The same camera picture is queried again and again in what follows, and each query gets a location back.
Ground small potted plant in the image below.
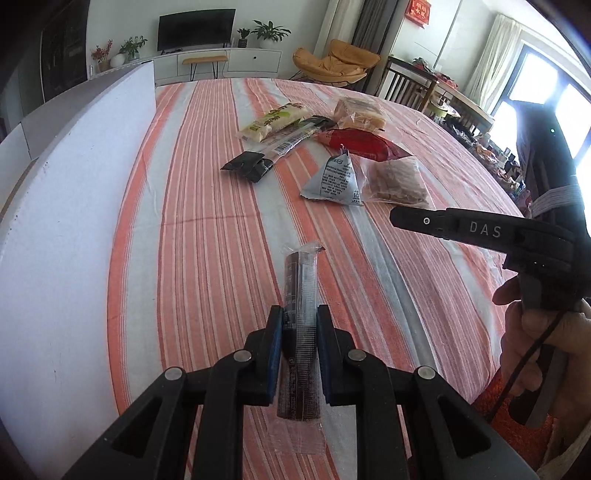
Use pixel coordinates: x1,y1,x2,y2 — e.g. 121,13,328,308
238,28,252,48

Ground green plant white vase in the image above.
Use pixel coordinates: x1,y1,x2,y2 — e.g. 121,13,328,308
109,35,147,68

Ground grey triangular snack packet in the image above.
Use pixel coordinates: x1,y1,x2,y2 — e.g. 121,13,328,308
301,146,363,206

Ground white cardboard box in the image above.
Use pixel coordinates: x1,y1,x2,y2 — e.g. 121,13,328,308
1,63,155,479

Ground white curtain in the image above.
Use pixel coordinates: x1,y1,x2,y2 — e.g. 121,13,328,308
465,14,523,112

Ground bagged sliced bread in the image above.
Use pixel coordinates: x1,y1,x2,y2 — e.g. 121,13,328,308
332,97,387,132

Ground wooden stool hairpin legs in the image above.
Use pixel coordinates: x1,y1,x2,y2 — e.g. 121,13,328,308
181,55,230,82

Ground rice cracker pack beige green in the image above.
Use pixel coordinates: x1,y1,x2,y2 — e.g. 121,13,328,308
239,103,311,142

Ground dark wooden chair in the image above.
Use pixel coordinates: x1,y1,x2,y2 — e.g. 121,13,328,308
376,56,439,113

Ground red wall decoration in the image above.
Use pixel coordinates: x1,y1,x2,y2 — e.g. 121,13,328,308
405,0,431,27

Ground striped orange white tablecloth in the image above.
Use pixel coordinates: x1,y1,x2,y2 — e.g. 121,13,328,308
107,79,505,413

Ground red flower arrangement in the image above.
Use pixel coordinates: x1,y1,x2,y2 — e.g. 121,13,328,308
91,39,112,72

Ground white TV cabinet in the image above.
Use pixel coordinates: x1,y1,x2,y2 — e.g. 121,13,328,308
98,47,284,87

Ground potted green plant right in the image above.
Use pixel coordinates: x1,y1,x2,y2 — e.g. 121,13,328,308
253,20,291,49

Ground red snack packet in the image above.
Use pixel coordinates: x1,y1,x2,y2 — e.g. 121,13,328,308
315,128,411,162

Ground orange lounge chair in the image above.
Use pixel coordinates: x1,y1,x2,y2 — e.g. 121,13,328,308
293,39,381,87

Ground dark snack bar clear wrapper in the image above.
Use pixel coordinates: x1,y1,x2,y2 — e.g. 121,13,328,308
276,242,325,455

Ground clear bag brown cookies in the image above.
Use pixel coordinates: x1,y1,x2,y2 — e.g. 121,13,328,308
360,156,431,208

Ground black television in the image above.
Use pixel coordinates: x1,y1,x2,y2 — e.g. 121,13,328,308
157,9,235,51

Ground long black clear snack stick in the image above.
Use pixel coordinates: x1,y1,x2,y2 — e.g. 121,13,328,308
250,116,337,161

